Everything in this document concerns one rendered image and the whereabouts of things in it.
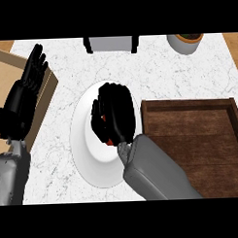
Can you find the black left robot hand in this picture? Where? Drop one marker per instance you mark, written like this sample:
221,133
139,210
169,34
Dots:
20,101

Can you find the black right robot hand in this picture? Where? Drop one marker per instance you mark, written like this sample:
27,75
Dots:
115,115

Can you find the red bell pepper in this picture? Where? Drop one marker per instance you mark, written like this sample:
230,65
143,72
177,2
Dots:
108,142

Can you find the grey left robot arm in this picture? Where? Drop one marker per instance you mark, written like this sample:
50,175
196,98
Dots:
9,175

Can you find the white plate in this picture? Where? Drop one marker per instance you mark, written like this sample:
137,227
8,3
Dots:
89,148

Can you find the dark brown wooden tray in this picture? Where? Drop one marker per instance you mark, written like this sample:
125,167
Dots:
193,144

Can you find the tan cardboard box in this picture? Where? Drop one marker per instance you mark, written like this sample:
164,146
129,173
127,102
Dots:
6,76

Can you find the grey appliance with black legs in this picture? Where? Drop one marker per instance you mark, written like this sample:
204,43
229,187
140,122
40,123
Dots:
111,44

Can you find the grey plant pot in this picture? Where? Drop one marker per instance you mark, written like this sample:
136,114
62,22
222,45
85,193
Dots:
185,43

